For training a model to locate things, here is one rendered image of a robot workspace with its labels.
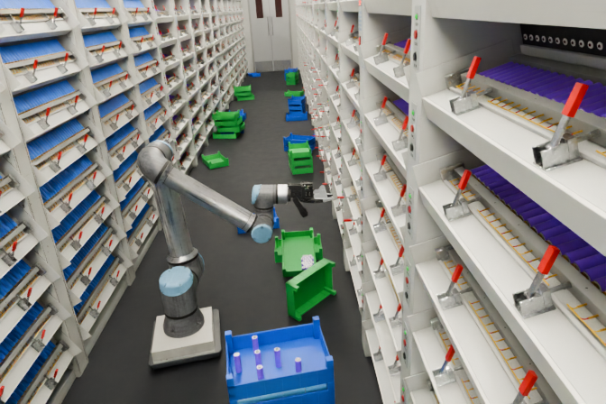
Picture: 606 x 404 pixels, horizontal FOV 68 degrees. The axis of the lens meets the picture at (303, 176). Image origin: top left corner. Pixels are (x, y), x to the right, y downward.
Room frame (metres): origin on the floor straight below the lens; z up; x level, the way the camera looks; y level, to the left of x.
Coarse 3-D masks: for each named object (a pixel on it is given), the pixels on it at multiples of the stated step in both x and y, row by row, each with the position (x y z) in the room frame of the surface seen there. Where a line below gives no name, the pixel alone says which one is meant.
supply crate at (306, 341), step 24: (240, 336) 1.14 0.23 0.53; (264, 336) 1.15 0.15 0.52; (288, 336) 1.16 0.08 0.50; (312, 336) 1.17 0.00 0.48; (264, 360) 1.08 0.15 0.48; (288, 360) 1.08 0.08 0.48; (312, 360) 1.07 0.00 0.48; (240, 384) 0.94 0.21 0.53; (264, 384) 0.95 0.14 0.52; (288, 384) 0.96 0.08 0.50; (312, 384) 0.97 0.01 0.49
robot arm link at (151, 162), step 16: (144, 160) 1.77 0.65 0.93; (160, 160) 1.77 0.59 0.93; (160, 176) 1.73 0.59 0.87; (176, 176) 1.76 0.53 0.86; (192, 192) 1.75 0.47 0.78; (208, 192) 1.77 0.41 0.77; (208, 208) 1.75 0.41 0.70; (224, 208) 1.75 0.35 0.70; (240, 208) 1.77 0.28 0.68; (240, 224) 1.74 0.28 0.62; (256, 224) 1.75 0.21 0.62; (272, 224) 1.84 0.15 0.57; (256, 240) 1.73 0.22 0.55
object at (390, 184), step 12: (372, 156) 1.58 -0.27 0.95; (384, 156) 1.40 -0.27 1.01; (372, 168) 1.52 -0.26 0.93; (384, 168) 1.48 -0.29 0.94; (396, 168) 1.39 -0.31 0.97; (372, 180) 1.41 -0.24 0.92; (384, 180) 1.38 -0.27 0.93; (396, 180) 1.35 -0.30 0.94; (384, 192) 1.30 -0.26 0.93; (396, 192) 1.27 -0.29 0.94; (384, 204) 1.22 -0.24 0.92; (396, 204) 1.19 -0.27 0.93; (396, 216) 1.12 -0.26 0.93; (396, 228) 1.08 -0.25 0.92
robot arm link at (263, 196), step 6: (258, 186) 1.92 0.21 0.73; (264, 186) 1.92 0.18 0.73; (270, 186) 1.92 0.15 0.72; (276, 186) 1.92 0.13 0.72; (252, 192) 1.89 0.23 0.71; (258, 192) 1.88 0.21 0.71; (264, 192) 1.89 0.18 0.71; (270, 192) 1.89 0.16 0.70; (276, 192) 1.89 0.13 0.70; (252, 198) 1.88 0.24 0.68; (258, 198) 1.88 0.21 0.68; (264, 198) 1.88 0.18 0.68; (270, 198) 1.88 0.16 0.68; (276, 198) 1.88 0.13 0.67; (252, 204) 1.90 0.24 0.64; (258, 204) 1.88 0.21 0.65; (264, 204) 1.88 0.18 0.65; (270, 204) 1.89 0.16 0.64
